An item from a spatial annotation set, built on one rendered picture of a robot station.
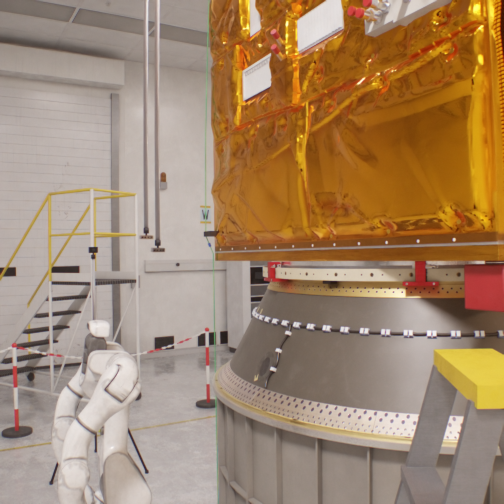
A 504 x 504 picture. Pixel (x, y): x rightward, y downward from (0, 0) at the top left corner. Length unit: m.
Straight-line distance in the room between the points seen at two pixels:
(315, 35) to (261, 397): 1.52
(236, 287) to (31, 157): 4.09
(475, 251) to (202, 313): 8.86
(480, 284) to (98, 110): 8.67
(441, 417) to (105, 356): 1.02
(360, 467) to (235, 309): 8.16
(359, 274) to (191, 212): 8.28
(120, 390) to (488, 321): 1.25
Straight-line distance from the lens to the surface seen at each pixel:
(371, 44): 2.18
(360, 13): 2.04
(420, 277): 2.03
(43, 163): 9.53
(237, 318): 9.98
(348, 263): 2.18
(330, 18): 2.44
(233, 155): 2.97
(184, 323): 10.24
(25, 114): 9.65
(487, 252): 1.72
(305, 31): 2.58
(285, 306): 2.39
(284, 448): 2.18
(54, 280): 6.97
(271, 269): 2.50
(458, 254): 1.79
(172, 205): 10.13
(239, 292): 9.86
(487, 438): 1.17
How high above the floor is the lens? 1.77
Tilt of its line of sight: 1 degrees up
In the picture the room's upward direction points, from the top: 1 degrees counter-clockwise
